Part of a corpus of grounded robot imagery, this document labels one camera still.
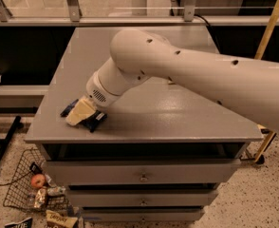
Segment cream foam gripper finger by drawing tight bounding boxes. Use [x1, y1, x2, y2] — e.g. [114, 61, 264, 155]
[65, 97, 96, 126]

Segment dark blue rxbar wrapper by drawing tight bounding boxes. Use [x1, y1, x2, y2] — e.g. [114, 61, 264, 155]
[60, 98, 107, 132]

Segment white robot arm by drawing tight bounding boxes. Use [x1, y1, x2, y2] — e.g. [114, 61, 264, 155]
[66, 29, 279, 133]

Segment red apple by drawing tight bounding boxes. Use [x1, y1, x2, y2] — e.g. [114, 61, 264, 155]
[30, 174, 46, 189]

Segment grey drawer cabinet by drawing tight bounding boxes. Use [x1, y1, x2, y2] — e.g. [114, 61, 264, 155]
[26, 28, 262, 222]

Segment silver snack wrapper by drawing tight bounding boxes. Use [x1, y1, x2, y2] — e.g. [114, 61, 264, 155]
[34, 187, 47, 209]

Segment black metal stand leg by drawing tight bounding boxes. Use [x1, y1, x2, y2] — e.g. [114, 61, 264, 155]
[0, 116, 23, 162]

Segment yellow snack bag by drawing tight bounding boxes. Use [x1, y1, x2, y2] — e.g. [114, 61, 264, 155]
[46, 210, 78, 228]

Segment dark blue floor packet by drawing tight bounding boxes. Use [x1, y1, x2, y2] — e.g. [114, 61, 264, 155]
[4, 218, 33, 228]

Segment black wire basket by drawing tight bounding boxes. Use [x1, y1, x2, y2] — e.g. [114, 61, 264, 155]
[3, 149, 69, 212]

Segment black cable on table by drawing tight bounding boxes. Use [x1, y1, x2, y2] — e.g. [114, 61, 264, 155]
[194, 13, 221, 48]

